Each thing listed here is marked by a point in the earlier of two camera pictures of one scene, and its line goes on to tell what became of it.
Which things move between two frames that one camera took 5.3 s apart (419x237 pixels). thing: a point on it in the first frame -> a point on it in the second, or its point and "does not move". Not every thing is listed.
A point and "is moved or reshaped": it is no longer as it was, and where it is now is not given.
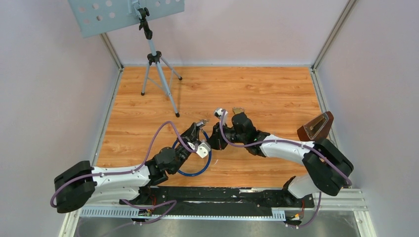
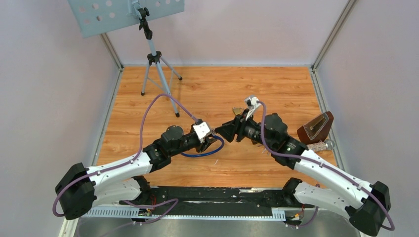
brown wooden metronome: x=316 y=129 does not move
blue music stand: x=94 y=17 does not move
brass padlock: x=238 y=109 does not move
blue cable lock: x=208 y=138 is moved or reshaped
